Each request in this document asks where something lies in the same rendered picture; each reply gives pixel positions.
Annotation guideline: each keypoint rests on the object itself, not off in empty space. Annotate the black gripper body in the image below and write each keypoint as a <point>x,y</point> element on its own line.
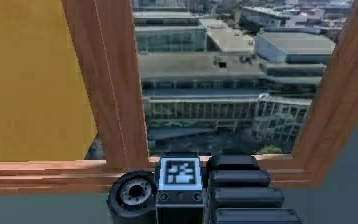
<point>133,193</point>

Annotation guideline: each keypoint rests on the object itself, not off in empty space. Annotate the brown wooden window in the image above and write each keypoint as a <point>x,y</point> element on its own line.
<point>117,100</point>

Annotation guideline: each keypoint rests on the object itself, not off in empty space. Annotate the yellow curtain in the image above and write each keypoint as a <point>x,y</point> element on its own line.
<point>33,80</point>

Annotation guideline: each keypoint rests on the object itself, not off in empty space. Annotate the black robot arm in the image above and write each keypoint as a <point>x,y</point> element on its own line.
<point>240,196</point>

